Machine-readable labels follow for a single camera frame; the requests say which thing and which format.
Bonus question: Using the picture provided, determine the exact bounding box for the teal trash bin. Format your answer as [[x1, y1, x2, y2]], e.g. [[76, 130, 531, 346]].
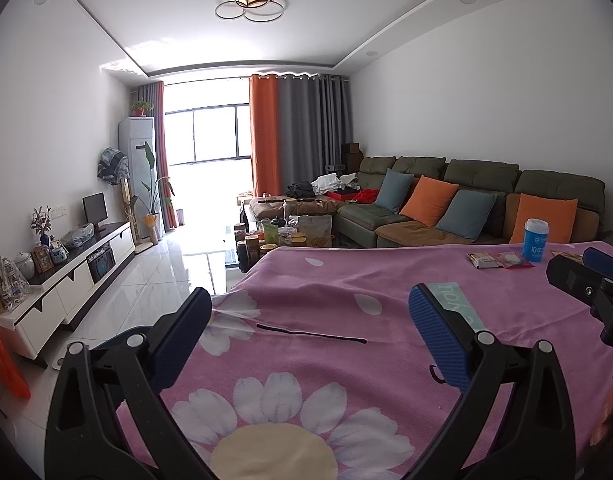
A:
[[95, 325, 151, 350]]

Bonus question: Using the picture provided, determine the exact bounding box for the person right hand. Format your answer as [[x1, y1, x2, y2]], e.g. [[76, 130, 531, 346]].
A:
[[590, 376, 613, 448]]

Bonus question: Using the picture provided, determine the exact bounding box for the flat gold snack packet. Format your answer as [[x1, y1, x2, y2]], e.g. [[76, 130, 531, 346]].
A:
[[551, 250, 583, 264]]

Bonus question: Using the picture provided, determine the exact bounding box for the orange cushion near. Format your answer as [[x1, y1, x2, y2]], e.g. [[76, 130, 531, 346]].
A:
[[509, 193, 578, 244]]

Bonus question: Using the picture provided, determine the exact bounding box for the orange cushion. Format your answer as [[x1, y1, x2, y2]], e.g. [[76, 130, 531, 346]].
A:
[[400, 176, 459, 226], [509, 193, 578, 244]]

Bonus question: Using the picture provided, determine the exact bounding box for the blue paper coffee cup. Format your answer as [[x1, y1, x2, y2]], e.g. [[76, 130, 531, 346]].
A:
[[523, 218, 549, 263]]

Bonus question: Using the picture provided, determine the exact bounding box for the white bathroom scale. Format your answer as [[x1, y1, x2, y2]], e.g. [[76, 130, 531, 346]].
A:
[[52, 356, 64, 370]]

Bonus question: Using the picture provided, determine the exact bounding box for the red snack packet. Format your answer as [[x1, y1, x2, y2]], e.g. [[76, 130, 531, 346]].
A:
[[493, 252, 533, 269]]

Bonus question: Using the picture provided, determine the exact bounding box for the orange plastic bag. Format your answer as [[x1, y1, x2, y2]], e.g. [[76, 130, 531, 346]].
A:
[[0, 338, 31, 400]]

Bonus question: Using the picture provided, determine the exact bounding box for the beige snack packet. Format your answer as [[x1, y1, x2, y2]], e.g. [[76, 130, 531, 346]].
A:
[[467, 252, 502, 270]]

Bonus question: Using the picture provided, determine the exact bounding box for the white black tv cabinet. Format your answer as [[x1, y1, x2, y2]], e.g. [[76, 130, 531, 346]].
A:
[[0, 222, 135, 361]]

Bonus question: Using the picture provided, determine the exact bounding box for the blue cushion near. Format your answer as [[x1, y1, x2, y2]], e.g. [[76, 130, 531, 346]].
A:
[[436, 190, 497, 242]]

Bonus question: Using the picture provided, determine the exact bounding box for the blue cushion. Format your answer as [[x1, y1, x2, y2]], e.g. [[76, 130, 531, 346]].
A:
[[375, 169, 414, 214], [436, 190, 497, 242]]

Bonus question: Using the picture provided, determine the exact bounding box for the orange cushion far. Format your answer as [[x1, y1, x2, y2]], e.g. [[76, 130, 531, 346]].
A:
[[400, 176, 459, 226]]

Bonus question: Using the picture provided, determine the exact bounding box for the green sectional sofa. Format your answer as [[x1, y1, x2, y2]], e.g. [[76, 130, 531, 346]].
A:
[[333, 156, 613, 248]]

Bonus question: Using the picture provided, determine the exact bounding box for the blue cushion far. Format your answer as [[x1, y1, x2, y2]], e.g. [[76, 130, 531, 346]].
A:
[[375, 169, 414, 214]]

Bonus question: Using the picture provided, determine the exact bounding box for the tall green potted plant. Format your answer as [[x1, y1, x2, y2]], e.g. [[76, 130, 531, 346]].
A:
[[131, 144, 175, 245]]

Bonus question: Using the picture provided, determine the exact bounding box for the small black monitor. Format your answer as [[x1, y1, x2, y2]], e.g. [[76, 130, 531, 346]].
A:
[[82, 193, 108, 232]]

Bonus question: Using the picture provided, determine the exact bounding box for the pink floral tablecloth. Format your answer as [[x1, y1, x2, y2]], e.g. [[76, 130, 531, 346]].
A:
[[162, 246, 613, 479]]

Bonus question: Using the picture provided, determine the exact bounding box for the glass coffee table with jars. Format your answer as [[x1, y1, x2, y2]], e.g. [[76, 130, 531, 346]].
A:
[[226, 211, 334, 272]]

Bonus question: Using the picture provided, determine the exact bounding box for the brown ottoman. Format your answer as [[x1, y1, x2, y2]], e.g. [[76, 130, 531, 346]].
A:
[[250, 195, 346, 220]]

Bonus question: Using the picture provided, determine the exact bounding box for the white floor air conditioner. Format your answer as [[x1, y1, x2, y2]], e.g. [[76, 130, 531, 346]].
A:
[[118, 117, 156, 238]]

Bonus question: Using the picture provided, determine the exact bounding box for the grey curtain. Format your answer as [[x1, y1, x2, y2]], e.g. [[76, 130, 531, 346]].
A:
[[277, 75, 353, 188]]

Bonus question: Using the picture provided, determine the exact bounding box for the orange curtain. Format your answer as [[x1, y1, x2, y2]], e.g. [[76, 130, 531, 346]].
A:
[[249, 75, 282, 196]]

